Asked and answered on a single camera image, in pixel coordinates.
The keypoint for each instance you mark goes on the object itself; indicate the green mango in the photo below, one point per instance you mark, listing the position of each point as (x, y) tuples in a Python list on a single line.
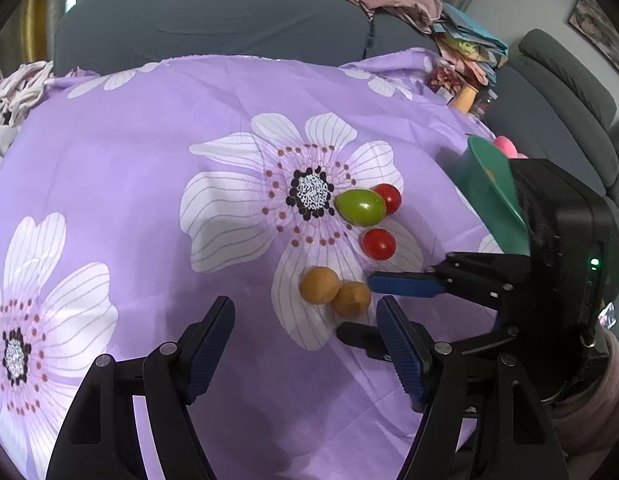
[(359, 206)]

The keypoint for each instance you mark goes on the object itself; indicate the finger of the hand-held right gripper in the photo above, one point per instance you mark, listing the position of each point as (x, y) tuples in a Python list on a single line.
[(404, 284), (362, 335)]

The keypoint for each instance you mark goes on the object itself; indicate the dark small jar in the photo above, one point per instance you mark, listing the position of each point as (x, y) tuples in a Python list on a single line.
[(484, 102)]

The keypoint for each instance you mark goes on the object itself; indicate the framed wall picture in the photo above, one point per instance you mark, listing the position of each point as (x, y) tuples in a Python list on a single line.
[(599, 25)]

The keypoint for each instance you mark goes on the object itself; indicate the white crumpled cloth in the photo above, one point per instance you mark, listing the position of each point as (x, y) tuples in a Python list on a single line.
[(19, 90)]

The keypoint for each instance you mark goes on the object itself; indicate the red cherry tomato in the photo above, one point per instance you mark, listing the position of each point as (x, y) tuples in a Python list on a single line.
[(379, 244), (391, 197)]

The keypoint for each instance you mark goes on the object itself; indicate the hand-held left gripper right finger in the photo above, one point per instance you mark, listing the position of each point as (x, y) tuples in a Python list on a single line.
[(399, 355)]

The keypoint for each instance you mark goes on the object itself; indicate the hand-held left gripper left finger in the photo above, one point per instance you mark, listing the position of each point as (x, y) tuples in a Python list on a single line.
[(209, 355)]

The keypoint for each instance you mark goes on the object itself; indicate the purple floral cloth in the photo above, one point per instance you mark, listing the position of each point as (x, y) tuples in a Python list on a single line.
[(139, 160)]

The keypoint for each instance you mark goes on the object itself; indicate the green plastic bowl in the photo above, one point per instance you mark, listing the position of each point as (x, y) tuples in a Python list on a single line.
[(489, 195)]

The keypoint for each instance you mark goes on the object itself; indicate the brown round fruit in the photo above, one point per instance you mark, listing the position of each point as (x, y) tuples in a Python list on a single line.
[(319, 285), (352, 300)]

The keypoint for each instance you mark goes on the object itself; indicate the person's right forearm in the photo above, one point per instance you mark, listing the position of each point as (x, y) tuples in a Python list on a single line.
[(589, 410)]

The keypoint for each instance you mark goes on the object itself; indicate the pink plush toy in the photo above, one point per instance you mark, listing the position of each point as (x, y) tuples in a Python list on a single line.
[(507, 146)]

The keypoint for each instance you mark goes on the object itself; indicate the grey sofa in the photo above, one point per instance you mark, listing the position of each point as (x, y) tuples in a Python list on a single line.
[(214, 15)]

